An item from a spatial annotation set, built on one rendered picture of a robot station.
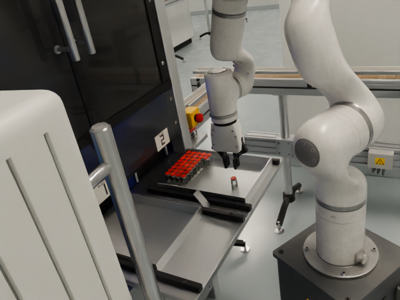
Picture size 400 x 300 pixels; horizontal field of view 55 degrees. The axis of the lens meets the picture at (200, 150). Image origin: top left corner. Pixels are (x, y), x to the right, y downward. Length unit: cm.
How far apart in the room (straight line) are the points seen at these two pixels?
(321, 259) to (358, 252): 9
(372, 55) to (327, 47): 182
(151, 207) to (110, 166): 89
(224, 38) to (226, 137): 33
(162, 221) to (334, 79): 70
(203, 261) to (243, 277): 116
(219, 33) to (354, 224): 58
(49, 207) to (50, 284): 7
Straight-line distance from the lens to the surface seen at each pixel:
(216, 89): 114
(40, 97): 38
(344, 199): 95
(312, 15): 86
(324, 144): 82
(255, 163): 148
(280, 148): 237
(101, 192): 124
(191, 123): 164
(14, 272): 37
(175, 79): 152
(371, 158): 222
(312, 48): 85
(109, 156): 47
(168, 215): 129
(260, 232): 251
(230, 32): 104
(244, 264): 232
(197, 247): 115
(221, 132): 122
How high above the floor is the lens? 165
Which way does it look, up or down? 28 degrees down
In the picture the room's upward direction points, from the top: 10 degrees counter-clockwise
